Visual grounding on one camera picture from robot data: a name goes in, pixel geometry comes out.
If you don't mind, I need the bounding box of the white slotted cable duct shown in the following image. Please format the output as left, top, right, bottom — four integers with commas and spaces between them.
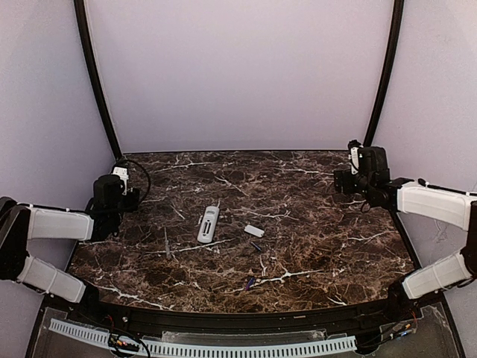
48, 318, 356, 357

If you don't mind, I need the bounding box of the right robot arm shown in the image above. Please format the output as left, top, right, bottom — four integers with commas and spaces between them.
334, 140, 476, 301

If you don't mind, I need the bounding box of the black frame post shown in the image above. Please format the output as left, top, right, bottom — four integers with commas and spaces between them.
364, 0, 405, 146
73, 0, 122, 160

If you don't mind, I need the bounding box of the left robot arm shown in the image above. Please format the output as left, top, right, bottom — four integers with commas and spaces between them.
1, 166, 141, 304

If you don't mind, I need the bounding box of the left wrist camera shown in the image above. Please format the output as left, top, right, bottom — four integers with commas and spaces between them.
112, 166, 129, 195

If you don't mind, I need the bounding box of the purple battery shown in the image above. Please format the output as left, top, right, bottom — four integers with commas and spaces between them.
244, 277, 256, 291

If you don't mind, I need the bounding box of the white remote control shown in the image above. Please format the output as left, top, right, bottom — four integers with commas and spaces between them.
197, 206, 220, 244

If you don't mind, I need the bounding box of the right black frame post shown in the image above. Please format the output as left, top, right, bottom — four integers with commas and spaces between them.
364, 0, 405, 146

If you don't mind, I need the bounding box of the clear handle screwdriver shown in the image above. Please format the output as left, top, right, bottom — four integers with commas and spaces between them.
164, 227, 172, 260

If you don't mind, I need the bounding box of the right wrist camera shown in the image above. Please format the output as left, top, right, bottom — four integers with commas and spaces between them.
348, 139, 362, 175

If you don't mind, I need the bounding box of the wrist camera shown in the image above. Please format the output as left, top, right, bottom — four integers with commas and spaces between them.
348, 139, 362, 175
112, 166, 129, 195

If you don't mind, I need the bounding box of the white battery cover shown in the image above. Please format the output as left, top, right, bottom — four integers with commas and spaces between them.
244, 224, 265, 237

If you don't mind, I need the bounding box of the left black frame post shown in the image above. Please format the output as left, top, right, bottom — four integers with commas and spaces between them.
73, 0, 122, 160

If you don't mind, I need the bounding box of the black front rail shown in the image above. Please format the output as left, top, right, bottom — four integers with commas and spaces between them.
98, 300, 392, 336

